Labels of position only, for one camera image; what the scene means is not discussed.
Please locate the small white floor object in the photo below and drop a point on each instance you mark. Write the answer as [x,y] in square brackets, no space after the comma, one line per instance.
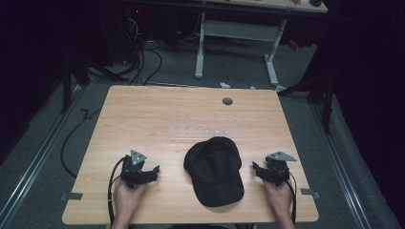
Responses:
[224,85]

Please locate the clear tape strip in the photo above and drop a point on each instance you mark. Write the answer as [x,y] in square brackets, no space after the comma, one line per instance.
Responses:
[207,131]

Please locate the grey round table grommet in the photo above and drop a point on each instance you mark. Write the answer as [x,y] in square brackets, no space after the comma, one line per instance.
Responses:
[227,101]

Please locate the white metal desk frame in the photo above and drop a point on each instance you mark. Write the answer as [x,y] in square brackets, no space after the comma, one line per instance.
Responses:
[237,31]

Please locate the light wooden desk top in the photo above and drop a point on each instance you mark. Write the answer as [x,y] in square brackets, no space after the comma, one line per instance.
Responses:
[270,4]

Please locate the metal floor rail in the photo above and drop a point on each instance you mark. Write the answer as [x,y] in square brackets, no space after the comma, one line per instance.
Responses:
[339,165]
[31,165]

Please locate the grey tape piece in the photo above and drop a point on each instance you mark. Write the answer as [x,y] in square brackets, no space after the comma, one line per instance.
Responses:
[74,196]
[309,192]

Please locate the black metal stand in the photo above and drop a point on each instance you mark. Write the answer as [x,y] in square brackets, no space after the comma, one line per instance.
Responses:
[67,82]
[318,92]

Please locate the black baseball cap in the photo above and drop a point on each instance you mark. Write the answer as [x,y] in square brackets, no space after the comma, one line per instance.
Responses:
[215,171]

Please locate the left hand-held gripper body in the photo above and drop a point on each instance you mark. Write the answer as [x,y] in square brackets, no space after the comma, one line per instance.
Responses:
[133,170]

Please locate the person's right hand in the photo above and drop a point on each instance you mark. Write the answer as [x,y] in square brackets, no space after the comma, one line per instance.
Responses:
[278,197]

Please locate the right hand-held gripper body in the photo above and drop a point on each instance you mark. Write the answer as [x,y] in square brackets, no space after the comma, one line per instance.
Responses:
[279,170]

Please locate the person's left hand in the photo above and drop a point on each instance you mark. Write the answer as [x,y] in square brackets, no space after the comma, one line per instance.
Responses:
[127,198]

